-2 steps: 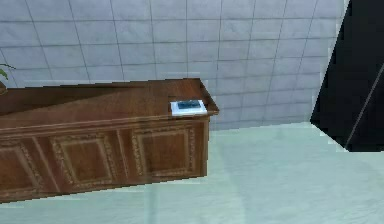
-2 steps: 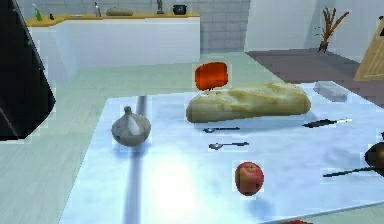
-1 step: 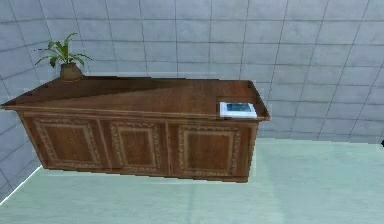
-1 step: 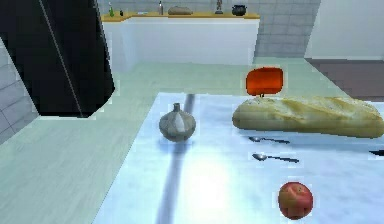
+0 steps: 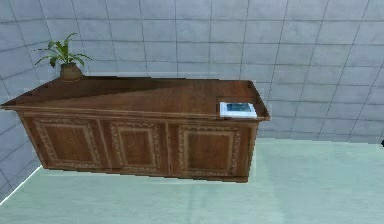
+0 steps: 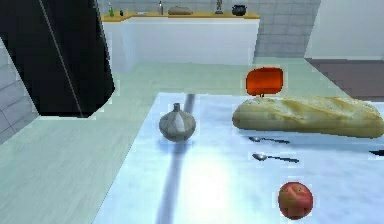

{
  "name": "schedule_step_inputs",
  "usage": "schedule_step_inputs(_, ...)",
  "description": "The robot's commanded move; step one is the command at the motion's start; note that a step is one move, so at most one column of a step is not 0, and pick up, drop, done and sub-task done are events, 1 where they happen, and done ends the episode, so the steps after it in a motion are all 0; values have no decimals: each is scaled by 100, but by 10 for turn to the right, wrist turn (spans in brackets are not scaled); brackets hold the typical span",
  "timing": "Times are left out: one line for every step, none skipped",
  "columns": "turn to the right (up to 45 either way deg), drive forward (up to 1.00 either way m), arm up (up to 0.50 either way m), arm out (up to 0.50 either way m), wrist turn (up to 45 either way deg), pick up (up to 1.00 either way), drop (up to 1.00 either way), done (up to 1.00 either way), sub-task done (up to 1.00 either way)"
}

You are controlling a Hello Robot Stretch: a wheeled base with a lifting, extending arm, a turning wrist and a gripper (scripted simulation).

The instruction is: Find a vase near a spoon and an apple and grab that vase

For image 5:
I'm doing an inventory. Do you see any green house plant brown pot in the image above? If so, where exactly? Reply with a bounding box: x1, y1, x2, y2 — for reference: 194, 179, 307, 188
34, 32, 93, 82

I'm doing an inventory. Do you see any white book blue cover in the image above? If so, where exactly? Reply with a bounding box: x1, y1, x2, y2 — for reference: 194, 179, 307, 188
218, 101, 258, 119

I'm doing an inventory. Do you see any brown wooden sideboard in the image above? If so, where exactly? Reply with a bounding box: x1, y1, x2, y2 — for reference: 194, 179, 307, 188
0, 75, 272, 184

